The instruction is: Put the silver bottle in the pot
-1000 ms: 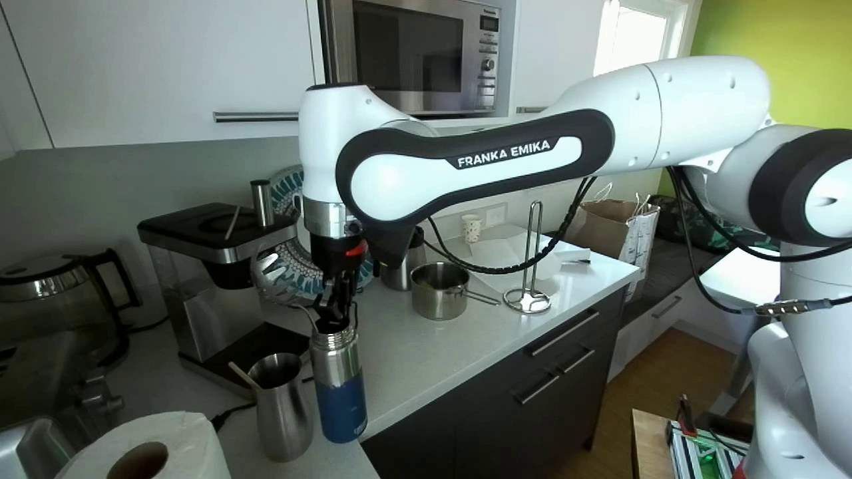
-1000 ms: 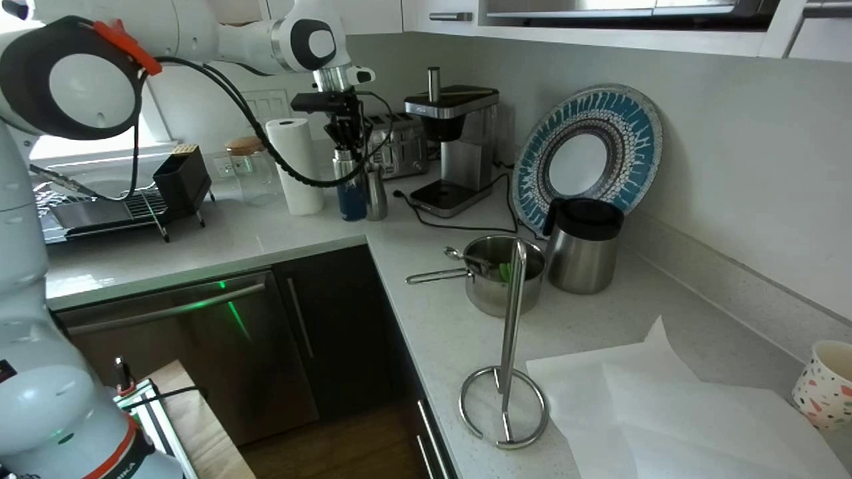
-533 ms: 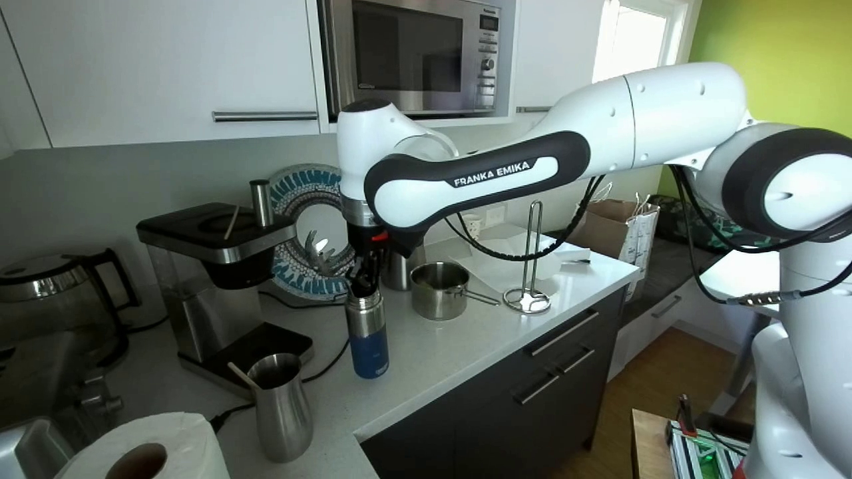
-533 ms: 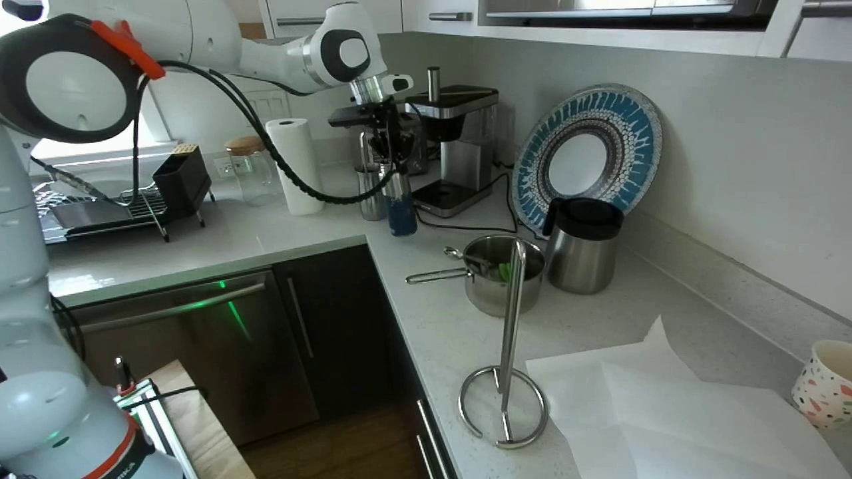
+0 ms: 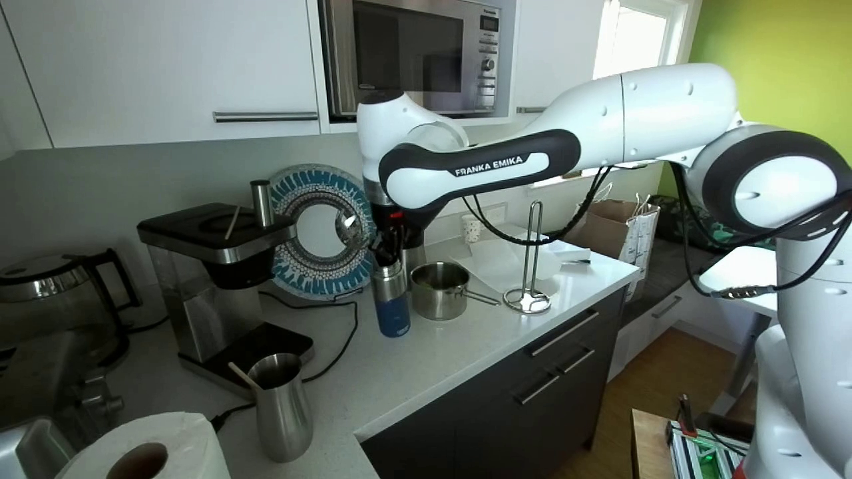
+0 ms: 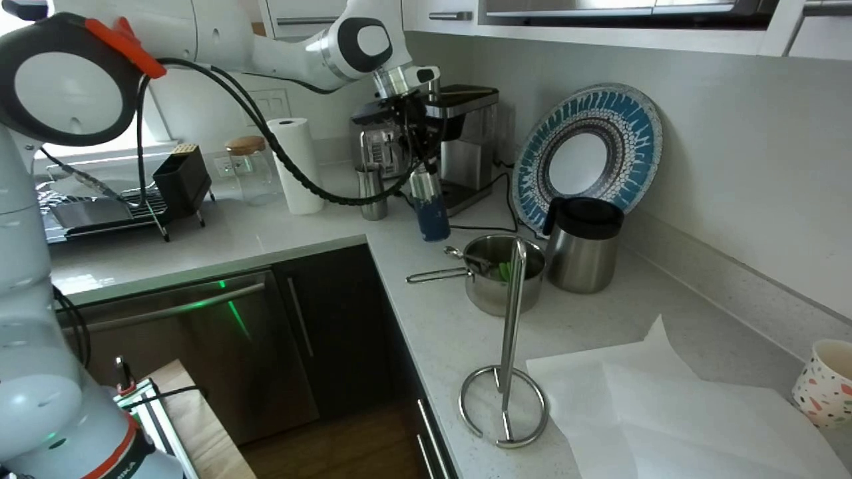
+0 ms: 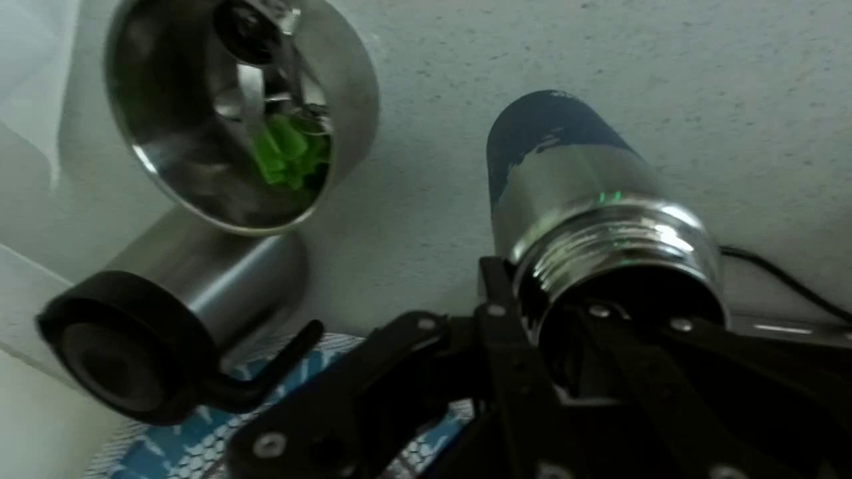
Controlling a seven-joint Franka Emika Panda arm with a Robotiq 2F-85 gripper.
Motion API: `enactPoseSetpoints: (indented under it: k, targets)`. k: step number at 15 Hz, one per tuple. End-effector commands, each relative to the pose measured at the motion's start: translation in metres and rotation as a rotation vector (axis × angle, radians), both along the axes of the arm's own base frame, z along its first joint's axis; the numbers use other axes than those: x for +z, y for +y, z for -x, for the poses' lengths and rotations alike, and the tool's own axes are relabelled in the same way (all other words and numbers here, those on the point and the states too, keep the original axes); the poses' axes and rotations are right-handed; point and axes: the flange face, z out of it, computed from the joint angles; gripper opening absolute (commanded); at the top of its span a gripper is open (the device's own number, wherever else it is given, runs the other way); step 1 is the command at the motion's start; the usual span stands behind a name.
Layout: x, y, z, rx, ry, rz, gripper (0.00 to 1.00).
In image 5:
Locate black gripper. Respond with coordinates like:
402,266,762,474
368,203,428,272

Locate silver bottle blue base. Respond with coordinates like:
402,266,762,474
368,256,414,340

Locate small silver pot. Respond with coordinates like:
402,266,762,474
408,258,508,321

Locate blue white decorative plate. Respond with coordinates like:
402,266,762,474
264,161,377,304

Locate metal paper towel holder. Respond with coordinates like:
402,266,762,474
500,196,557,318

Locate black silver coffee machine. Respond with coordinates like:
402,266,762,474
135,179,317,381

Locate wooden stir stick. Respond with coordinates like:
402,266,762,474
224,357,261,391

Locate silver metal pitcher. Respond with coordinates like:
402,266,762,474
244,348,317,466

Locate built-in steel microwave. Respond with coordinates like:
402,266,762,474
317,0,520,125

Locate brown cardboard box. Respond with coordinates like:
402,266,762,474
563,196,665,278

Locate narrow white upper cabinet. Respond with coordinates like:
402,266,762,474
512,0,606,116

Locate white low drawer cabinet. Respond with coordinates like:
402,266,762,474
603,269,706,386

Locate white paper towel roll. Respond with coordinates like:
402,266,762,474
52,406,237,479

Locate large white upper cabinet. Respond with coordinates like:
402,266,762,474
0,0,324,151

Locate dark patterned cloth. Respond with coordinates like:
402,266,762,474
657,193,743,253

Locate wooden side table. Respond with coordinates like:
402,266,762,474
629,403,687,479

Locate bright window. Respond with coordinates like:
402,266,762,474
587,0,706,81

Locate silver black kettle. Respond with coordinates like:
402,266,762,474
0,244,144,368

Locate white table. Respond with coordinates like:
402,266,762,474
697,244,786,318

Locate green white box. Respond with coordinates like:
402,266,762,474
663,411,753,479

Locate black appliance power cord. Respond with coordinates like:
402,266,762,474
208,285,361,434

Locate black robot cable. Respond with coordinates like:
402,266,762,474
667,161,852,301
458,161,618,246

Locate long silver upper handle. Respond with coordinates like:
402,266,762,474
211,107,323,125

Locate silver cabinet handle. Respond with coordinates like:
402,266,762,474
649,292,687,321
517,369,563,410
558,345,598,377
528,309,603,358

